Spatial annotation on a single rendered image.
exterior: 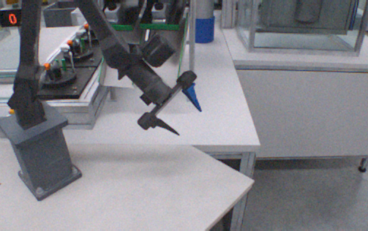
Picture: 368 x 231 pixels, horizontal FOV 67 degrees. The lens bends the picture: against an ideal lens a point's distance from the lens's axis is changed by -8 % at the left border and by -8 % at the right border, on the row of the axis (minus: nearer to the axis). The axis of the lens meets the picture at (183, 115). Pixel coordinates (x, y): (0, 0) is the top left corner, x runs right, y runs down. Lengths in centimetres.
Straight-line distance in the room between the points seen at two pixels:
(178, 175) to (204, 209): 14
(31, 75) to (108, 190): 37
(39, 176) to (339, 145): 184
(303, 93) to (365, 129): 56
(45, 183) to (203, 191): 43
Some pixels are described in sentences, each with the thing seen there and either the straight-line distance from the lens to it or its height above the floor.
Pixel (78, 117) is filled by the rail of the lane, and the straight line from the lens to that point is 109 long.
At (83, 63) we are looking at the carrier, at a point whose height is 97.
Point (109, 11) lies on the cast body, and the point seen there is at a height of 125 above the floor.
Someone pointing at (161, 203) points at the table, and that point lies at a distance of 81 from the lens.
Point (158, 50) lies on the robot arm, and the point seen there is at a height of 123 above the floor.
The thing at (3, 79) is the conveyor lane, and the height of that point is 94.
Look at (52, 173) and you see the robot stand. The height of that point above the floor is 92.
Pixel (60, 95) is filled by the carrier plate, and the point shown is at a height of 97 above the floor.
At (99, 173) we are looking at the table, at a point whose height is 86.
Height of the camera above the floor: 147
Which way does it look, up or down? 33 degrees down
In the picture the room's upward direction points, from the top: straight up
